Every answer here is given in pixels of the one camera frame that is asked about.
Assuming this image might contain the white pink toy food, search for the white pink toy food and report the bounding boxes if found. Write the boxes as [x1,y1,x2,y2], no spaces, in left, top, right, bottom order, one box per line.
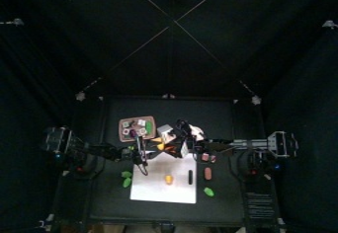
[189,125,205,142]

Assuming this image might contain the brown wooden tray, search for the brown wooden tray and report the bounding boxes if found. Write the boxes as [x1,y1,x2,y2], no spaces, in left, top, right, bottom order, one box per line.
[117,116,157,143]

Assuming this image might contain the white rectangular plate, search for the white rectangular plate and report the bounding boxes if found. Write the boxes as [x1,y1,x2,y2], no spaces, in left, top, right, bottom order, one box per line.
[129,152,197,204]

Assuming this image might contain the white grey box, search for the white grey box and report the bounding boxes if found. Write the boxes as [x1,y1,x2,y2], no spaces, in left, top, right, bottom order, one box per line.
[156,123,175,139]

